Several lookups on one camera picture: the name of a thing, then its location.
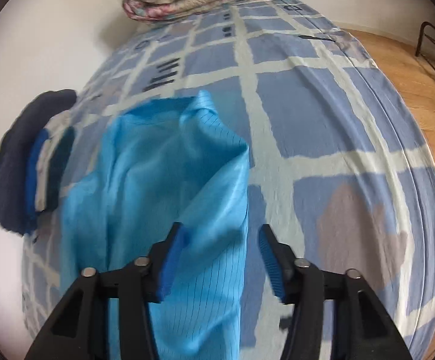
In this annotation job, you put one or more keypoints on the light blue striped garment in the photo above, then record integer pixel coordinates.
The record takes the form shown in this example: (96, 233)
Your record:
(146, 180)

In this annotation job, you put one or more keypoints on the blue checked bed sheet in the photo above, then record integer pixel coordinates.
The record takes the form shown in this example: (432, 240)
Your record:
(333, 120)

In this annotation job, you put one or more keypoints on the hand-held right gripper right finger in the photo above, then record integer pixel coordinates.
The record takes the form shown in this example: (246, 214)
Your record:
(270, 258)

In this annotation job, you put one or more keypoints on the navy jacket with blue lining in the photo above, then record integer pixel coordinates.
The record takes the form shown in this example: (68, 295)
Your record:
(11, 165)

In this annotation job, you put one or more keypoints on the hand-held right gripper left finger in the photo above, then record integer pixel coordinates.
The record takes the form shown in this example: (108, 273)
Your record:
(172, 262)

